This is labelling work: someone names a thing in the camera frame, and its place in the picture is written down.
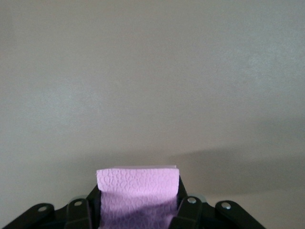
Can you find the pink foam cube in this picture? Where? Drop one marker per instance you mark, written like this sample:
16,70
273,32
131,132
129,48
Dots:
138,183

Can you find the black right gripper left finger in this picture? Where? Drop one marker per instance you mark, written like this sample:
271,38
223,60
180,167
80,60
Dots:
76,214

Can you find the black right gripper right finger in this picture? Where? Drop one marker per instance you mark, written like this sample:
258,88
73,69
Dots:
190,212

